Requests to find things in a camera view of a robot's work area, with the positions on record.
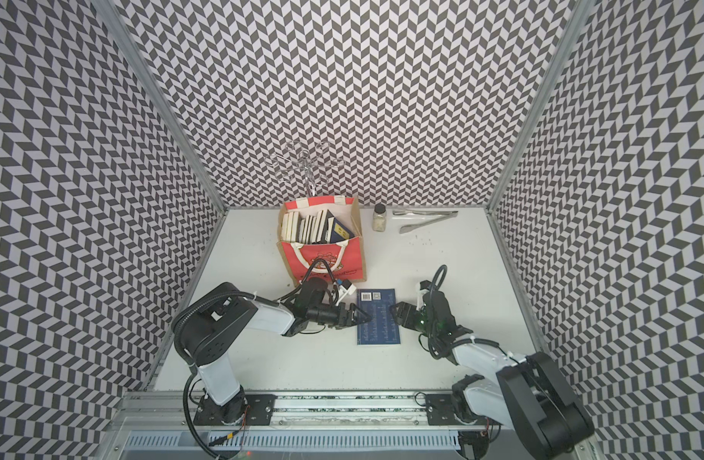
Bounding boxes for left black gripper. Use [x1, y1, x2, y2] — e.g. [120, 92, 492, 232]
[309, 303, 373, 331]

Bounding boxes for blue book barcode back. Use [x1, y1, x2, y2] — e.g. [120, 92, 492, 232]
[357, 289, 401, 346]

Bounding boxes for red burlap canvas bag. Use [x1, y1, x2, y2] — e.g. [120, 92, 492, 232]
[277, 195, 367, 284]

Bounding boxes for yellow book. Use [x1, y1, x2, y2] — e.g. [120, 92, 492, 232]
[281, 210, 299, 243]

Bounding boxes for dark blue bottom book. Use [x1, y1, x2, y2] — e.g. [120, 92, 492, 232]
[323, 210, 336, 243]

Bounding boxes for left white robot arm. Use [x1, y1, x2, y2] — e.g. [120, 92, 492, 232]
[171, 259, 372, 426]

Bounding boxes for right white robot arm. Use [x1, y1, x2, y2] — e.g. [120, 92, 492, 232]
[390, 264, 595, 459]

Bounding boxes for small glass jar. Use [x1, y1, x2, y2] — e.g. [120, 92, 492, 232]
[372, 203, 387, 232]

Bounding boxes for metal tongs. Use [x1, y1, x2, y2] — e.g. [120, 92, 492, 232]
[392, 210, 459, 234]

